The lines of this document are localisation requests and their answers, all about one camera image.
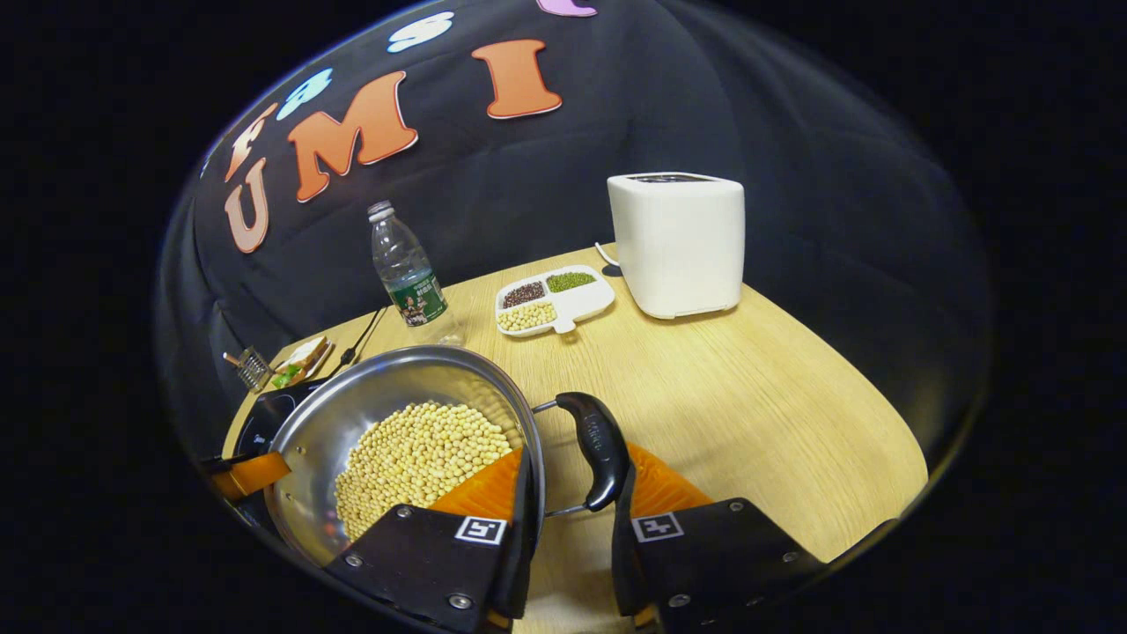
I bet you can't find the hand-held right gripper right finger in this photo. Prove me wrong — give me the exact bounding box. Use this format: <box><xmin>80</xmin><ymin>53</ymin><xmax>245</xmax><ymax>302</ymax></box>
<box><xmin>610</xmin><ymin>440</ymin><xmax>826</xmax><ymax>634</ymax></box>

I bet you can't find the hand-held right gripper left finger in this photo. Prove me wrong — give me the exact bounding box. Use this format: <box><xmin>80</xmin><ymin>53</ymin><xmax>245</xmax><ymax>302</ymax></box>
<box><xmin>325</xmin><ymin>445</ymin><xmax>541</xmax><ymax>634</ymax></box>

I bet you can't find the black induction cooktop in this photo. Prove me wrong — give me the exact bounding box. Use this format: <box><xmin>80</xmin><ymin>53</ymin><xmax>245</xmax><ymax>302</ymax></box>
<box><xmin>232</xmin><ymin>386</ymin><xmax>328</xmax><ymax>461</ymax></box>

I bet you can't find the pile of soybeans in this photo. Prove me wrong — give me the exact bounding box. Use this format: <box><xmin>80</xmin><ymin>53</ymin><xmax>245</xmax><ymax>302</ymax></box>
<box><xmin>334</xmin><ymin>402</ymin><xmax>515</xmax><ymax>542</ymax></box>

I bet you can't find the steel pot with black handle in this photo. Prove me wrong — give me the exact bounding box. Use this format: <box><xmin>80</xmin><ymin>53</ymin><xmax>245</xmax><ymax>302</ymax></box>
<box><xmin>263</xmin><ymin>344</ymin><xmax>633</xmax><ymax>570</ymax></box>

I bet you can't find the sandwich with green lettuce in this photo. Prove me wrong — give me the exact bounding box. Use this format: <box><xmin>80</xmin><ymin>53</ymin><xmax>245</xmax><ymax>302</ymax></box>
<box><xmin>269</xmin><ymin>335</ymin><xmax>336</xmax><ymax>389</ymax></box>

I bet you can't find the small yellow beans heap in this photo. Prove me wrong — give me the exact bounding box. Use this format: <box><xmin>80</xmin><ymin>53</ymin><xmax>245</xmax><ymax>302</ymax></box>
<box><xmin>497</xmin><ymin>302</ymin><xmax>558</xmax><ymax>333</ymax></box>

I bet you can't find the white divided bean dish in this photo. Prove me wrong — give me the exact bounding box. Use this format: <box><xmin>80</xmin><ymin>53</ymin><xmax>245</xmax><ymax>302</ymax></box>
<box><xmin>495</xmin><ymin>264</ymin><xmax>617</xmax><ymax>338</ymax></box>

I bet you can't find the clear plastic water bottle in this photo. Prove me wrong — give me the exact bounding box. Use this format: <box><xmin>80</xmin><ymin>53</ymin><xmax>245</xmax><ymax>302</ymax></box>
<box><xmin>367</xmin><ymin>200</ymin><xmax>464</xmax><ymax>347</ymax></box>

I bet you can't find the white box-shaped appliance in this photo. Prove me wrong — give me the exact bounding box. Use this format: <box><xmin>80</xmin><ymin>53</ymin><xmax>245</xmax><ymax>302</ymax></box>
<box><xmin>606</xmin><ymin>172</ymin><xmax>747</xmax><ymax>321</ymax></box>

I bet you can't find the black backdrop cloth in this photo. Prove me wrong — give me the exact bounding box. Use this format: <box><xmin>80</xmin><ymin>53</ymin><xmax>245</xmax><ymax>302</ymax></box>
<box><xmin>158</xmin><ymin>0</ymin><xmax>993</xmax><ymax>463</ymax></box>

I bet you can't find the black cooktop cable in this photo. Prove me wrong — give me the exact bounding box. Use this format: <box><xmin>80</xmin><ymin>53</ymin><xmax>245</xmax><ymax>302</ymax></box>
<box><xmin>338</xmin><ymin>304</ymin><xmax>389</xmax><ymax>372</ymax></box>

